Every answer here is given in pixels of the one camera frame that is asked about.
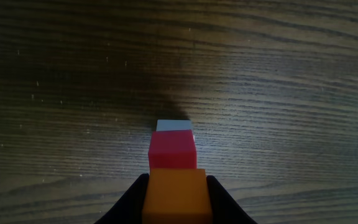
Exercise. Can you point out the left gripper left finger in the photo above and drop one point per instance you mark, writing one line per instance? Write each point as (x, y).
(129, 205)

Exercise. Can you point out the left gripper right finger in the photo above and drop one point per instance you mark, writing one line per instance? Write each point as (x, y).
(225, 205)

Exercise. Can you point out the orange cube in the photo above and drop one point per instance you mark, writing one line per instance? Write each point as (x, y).
(177, 196)

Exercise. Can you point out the pink cube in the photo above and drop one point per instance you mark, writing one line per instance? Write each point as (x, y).
(172, 149)

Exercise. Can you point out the white cube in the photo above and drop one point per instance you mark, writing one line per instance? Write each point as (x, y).
(174, 125)

